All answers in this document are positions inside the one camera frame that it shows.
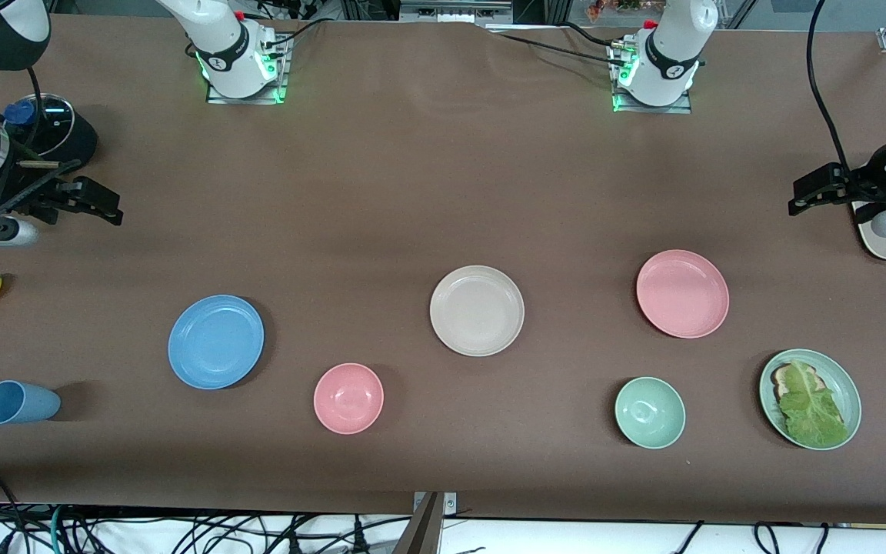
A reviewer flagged pink plate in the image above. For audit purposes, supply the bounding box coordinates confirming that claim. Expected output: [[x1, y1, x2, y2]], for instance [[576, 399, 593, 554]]
[[636, 249, 730, 339]]

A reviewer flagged blue plate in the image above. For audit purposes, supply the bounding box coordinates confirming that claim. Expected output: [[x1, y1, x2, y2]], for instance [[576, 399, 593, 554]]
[[168, 295, 265, 390]]

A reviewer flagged black pot with glass lid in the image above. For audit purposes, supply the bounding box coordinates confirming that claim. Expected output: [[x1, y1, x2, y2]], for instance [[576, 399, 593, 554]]
[[6, 108, 98, 175]]

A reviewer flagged glass lid blue knob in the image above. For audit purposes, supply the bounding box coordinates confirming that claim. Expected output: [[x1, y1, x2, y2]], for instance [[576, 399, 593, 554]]
[[3, 94, 75, 159]]

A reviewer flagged bread slice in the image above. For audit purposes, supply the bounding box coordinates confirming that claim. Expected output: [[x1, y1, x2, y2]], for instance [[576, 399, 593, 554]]
[[771, 363, 824, 402]]

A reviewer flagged green plate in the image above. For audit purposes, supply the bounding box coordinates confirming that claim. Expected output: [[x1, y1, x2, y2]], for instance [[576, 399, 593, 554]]
[[758, 349, 862, 451]]

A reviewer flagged blue cup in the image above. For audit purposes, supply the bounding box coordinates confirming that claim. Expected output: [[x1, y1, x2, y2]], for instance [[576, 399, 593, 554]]
[[0, 380, 62, 426]]

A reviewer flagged green lettuce leaf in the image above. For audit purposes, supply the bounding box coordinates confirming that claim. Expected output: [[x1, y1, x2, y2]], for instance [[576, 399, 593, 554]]
[[778, 359, 850, 449]]

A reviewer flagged small green bowl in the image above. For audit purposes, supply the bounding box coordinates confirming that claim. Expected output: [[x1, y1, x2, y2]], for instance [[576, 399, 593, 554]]
[[615, 376, 686, 449]]

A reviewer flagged small pink bowl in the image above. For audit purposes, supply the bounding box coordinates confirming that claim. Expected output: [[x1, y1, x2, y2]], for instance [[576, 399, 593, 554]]
[[313, 362, 385, 436]]

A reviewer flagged beige plate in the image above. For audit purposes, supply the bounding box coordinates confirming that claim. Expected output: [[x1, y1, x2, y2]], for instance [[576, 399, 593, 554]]
[[429, 265, 525, 357]]

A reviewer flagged grey metal box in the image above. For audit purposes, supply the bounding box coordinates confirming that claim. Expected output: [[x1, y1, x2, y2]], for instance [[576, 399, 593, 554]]
[[399, 0, 514, 28]]

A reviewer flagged dark metal beam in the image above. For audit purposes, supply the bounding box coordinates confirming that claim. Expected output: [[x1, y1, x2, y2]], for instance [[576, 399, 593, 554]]
[[392, 492, 445, 554]]

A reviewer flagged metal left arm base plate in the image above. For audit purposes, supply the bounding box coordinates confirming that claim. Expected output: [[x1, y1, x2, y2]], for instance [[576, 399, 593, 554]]
[[612, 38, 694, 115]]

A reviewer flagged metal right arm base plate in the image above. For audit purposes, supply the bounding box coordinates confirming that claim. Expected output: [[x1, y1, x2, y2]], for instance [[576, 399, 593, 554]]
[[206, 35, 291, 105]]

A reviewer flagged black table cable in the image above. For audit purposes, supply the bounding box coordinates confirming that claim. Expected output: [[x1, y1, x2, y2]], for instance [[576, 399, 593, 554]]
[[261, 17, 338, 52], [488, 23, 630, 68]]

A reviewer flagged small metal bracket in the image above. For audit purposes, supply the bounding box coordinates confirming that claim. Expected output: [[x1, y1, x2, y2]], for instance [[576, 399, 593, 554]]
[[412, 491, 458, 515]]

